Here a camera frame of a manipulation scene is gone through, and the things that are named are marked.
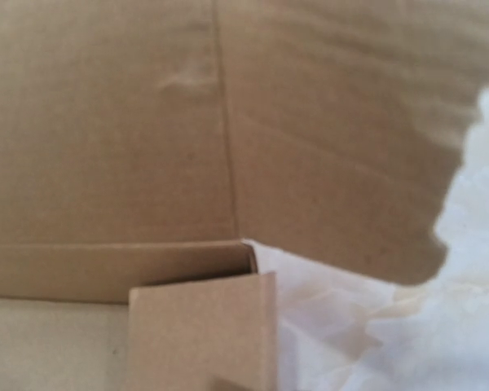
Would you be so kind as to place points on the brown cardboard box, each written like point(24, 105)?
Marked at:
point(144, 145)

